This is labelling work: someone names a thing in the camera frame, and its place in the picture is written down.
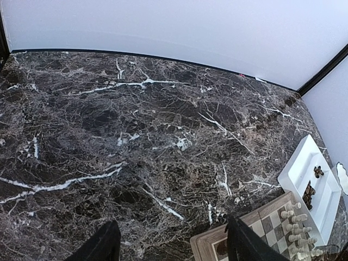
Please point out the wooden chess board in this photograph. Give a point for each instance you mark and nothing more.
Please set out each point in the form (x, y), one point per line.
(212, 244)

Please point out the white divided plastic tray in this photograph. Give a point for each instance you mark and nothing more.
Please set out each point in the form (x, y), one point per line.
(308, 176)

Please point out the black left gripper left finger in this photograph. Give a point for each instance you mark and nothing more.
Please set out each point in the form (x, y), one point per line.
(103, 245)

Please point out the black frame post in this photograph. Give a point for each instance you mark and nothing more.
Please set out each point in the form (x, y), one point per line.
(318, 77)
(4, 49)

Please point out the white chess piece row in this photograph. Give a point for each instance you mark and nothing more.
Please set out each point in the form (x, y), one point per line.
(292, 236)

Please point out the pile of dark chess pieces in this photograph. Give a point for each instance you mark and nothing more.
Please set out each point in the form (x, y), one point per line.
(307, 196)

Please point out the left black frame post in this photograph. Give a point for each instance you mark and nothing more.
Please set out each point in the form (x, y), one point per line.
(4, 49)

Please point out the white scalloped bowl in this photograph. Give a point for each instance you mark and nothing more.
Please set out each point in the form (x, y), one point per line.
(342, 177)

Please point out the right black frame post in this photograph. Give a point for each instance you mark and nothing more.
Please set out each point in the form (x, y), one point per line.
(318, 77)

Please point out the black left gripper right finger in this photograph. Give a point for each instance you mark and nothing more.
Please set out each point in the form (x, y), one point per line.
(244, 244)

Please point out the dark pieces cross cluster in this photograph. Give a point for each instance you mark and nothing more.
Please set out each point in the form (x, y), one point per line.
(318, 172)

